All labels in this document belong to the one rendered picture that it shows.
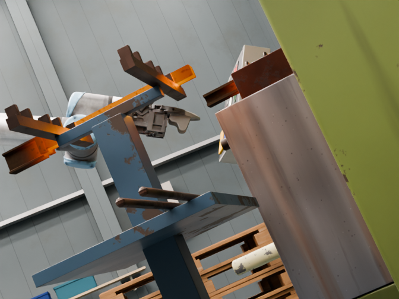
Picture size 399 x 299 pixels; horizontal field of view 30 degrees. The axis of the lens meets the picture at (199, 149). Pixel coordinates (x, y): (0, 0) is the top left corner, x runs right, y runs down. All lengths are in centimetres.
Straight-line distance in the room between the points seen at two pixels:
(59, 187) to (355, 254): 1040
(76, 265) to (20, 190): 1065
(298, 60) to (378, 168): 21
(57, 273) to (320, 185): 58
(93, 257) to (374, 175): 45
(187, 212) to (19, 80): 1122
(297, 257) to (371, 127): 39
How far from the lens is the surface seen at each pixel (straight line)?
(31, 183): 1177
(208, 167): 1190
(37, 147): 150
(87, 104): 214
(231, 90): 174
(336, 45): 122
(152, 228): 108
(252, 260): 208
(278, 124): 149
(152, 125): 214
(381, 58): 121
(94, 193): 1141
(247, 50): 220
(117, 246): 110
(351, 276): 147
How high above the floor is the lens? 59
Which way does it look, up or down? 10 degrees up
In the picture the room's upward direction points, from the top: 24 degrees counter-clockwise
